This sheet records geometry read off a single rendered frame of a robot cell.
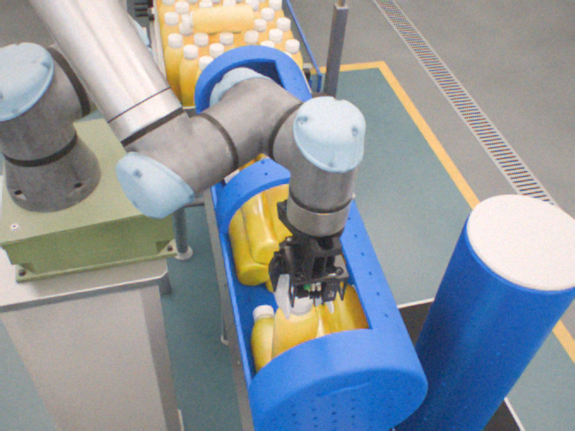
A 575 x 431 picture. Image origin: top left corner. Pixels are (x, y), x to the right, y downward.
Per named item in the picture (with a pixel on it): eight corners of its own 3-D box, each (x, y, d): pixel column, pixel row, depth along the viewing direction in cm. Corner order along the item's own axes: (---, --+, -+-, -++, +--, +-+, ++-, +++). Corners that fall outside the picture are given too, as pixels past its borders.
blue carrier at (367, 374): (265, 469, 104) (243, 397, 83) (204, 146, 162) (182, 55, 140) (421, 428, 107) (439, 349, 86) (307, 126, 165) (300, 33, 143)
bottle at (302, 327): (314, 380, 101) (327, 318, 87) (273, 385, 100) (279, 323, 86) (306, 344, 106) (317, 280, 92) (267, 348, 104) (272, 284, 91)
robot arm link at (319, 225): (282, 172, 71) (347, 166, 73) (280, 199, 75) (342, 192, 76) (296, 217, 66) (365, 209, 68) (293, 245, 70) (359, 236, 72)
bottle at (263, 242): (279, 238, 112) (261, 171, 125) (246, 251, 113) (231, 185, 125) (293, 257, 118) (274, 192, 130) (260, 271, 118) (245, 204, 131)
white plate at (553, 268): (613, 291, 124) (611, 294, 125) (571, 197, 143) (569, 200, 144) (483, 285, 122) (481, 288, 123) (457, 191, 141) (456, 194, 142)
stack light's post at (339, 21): (306, 241, 265) (336, 8, 185) (305, 234, 267) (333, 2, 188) (315, 240, 266) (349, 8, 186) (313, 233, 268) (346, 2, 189)
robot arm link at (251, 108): (179, 92, 66) (247, 140, 61) (253, 51, 71) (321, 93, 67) (186, 144, 72) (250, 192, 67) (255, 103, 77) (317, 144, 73)
